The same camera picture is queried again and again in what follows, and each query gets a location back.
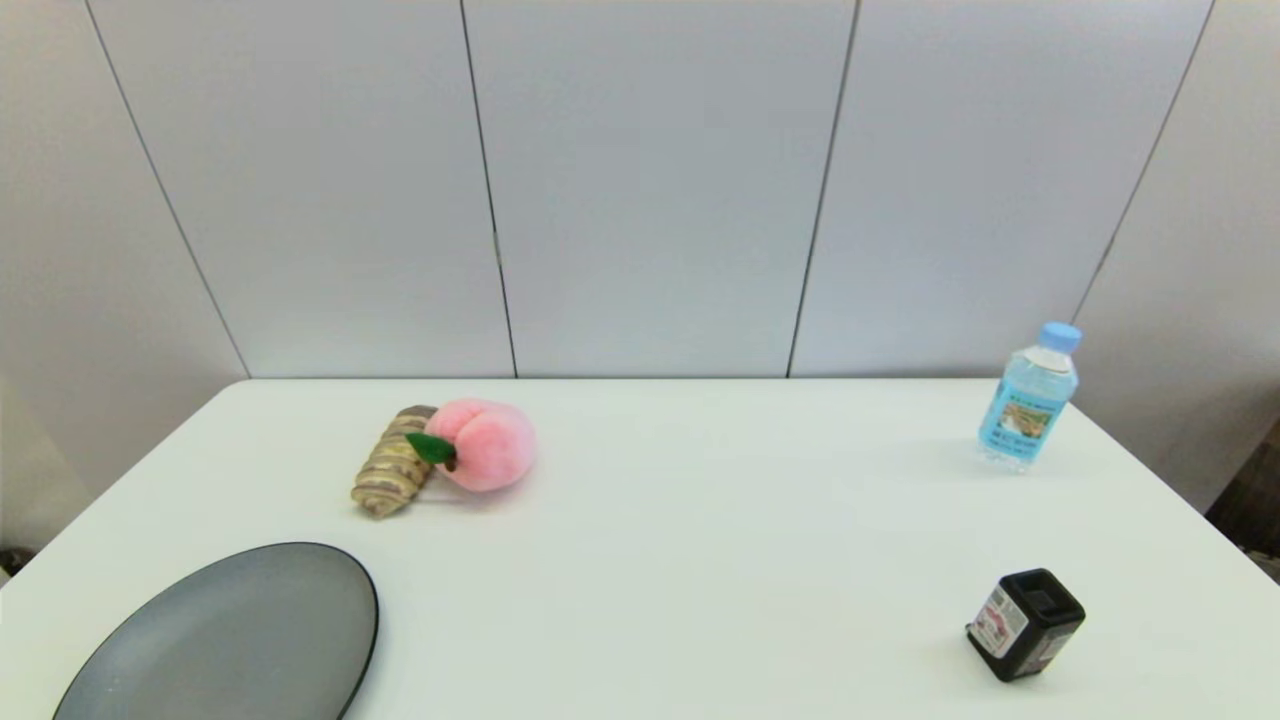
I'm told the pink plush peach toy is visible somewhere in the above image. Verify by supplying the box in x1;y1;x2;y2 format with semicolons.
405;398;538;493

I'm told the dark brown furniture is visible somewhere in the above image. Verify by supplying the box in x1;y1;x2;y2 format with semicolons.
1206;420;1280;583

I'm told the small black box, red label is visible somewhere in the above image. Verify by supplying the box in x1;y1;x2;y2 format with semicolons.
965;568;1087;683

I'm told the long striped bread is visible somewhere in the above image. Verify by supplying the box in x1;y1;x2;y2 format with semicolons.
350;405;441;519

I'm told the clear bottle with blue label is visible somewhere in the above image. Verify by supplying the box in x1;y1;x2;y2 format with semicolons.
977;321;1084;473

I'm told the dark grey round plate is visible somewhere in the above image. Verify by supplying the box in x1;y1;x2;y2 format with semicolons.
52;542;380;720

